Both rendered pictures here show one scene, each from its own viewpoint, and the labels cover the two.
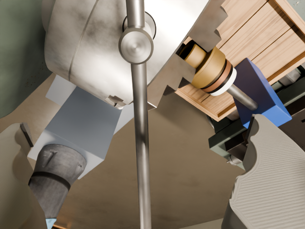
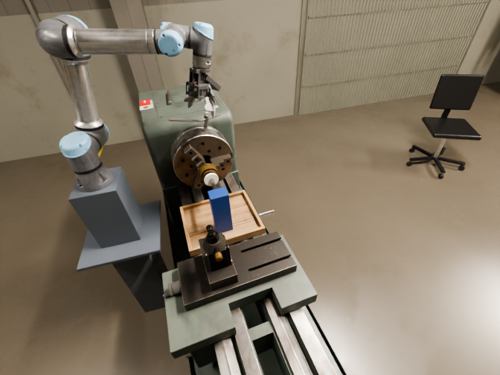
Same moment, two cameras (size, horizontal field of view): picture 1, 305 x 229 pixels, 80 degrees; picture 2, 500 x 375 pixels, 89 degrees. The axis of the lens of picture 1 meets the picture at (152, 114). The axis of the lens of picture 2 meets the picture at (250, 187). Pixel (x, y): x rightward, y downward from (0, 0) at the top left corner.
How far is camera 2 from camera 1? 125 cm
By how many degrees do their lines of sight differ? 84
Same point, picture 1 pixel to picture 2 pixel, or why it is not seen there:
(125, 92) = (190, 137)
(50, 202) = (94, 153)
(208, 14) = (219, 159)
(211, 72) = (210, 167)
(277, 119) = (222, 192)
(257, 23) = (239, 210)
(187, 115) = not seen: outside the picture
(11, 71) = (170, 130)
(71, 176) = (100, 172)
